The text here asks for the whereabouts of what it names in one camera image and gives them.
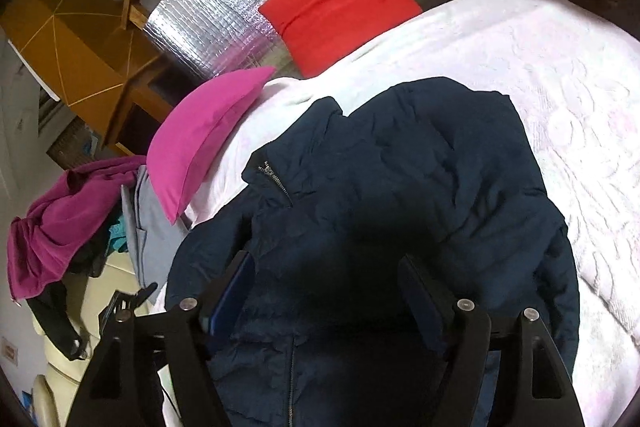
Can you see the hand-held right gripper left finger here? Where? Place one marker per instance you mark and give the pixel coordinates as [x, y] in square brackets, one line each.
[232, 292]

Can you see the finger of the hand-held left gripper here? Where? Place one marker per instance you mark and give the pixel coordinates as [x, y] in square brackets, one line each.
[132, 299]

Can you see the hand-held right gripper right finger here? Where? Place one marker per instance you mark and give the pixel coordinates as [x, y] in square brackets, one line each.
[425, 302]

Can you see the navy blue jacket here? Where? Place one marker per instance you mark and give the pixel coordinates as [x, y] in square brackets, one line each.
[375, 167]

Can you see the cream cabinet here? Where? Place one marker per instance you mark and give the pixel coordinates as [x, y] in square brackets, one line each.
[100, 287]

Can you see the grey garment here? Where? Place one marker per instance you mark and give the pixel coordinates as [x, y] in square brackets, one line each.
[147, 237]

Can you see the teal cloth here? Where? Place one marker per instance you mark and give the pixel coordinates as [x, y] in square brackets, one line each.
[117, 232]

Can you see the black garment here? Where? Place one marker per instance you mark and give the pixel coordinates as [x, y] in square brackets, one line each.
[57, 312]

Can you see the magenta garment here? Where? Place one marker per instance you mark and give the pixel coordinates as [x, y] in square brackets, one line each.
[55, 222]

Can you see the pink pillow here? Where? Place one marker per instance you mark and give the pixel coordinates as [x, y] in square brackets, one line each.
[200, 142]

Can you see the white textured blanket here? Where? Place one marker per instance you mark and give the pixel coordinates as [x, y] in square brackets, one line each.
[525, 82]

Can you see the red pillow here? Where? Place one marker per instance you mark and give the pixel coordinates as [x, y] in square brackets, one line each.
[340, 2]

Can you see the wooden furniture frame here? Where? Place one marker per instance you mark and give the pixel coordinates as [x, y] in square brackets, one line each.
[65, 42]

